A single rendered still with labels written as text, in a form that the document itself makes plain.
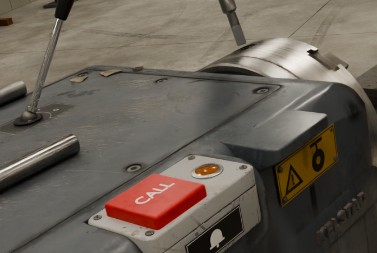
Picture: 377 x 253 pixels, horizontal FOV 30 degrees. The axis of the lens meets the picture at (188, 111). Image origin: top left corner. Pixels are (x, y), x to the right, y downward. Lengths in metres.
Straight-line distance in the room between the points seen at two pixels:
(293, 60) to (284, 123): 0.31
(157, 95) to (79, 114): 0.09
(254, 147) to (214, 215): 0.10
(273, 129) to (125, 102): 0.23
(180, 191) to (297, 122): 0.17
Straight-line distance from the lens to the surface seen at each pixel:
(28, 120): 0.85
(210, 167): 0.61
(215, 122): 0.72
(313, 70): 0.99
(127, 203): 0.56
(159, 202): 0.55
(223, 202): 0.58
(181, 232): 0.55
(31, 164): 0.69
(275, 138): 0.66
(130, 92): 0.88
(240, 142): 0.66
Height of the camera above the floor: 1.51
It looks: 19 degrees down
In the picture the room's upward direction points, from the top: 11 degrees counter-clockwise
